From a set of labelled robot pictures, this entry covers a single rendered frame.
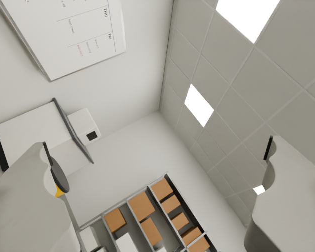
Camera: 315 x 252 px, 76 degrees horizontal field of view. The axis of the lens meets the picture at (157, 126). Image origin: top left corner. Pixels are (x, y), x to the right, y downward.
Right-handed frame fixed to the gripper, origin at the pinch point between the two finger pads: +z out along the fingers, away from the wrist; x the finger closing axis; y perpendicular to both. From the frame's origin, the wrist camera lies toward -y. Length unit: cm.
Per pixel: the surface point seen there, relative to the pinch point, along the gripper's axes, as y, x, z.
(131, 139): 246, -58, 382
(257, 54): 30, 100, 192
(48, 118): 113, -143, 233
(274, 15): -3, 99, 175
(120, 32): 13, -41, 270
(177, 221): 313, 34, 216
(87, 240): 323, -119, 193
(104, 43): 25, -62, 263
